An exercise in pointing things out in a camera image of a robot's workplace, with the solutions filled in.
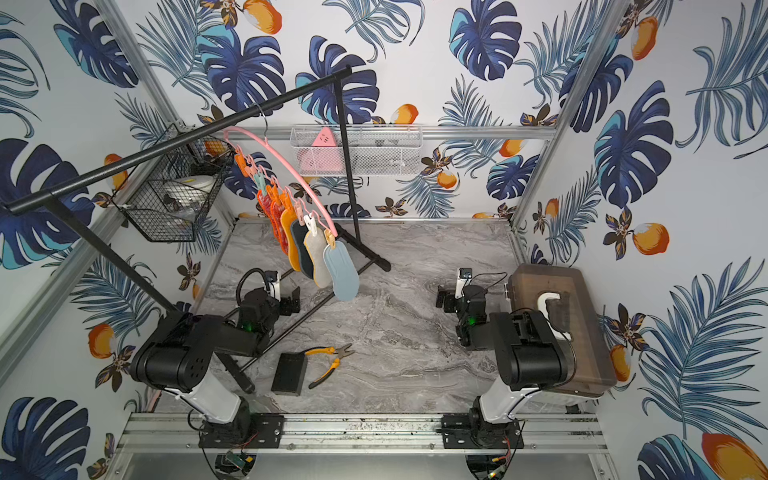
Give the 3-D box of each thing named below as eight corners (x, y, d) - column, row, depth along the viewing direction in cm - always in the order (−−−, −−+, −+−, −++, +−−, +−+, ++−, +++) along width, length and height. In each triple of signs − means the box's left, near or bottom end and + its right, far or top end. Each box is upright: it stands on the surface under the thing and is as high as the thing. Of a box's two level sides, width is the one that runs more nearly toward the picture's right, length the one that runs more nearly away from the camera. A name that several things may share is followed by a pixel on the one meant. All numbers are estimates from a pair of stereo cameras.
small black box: (275, 396, 82) (270, 391, 78) (284, 356, 89) (279, 350, 85) (301, 396, 82) (297, 391, 78) (308, 356, 89) (304, 350, 85)
